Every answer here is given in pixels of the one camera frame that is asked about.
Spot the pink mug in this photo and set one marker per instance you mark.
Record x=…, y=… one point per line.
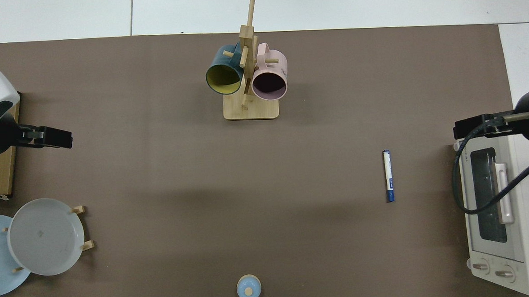
x=273, y=64

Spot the blue and white marker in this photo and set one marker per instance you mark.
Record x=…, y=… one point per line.
x=388, y=174

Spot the wooden plate rack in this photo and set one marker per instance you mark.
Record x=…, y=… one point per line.
x=87, y=245

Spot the grey plate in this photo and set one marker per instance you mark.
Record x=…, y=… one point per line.
x=45, y=236

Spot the pale toaster oven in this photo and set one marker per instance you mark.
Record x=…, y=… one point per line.
x=524, y=226

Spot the small blue round thing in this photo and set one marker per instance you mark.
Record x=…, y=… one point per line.
x=248, y=287

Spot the brown table cloth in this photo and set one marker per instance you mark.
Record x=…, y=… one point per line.
x=266, y=188

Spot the dark teal mug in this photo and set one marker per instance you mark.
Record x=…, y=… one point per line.
x=219, y=63

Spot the wooden cup stand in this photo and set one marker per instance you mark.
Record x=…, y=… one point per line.
x=250, y=110

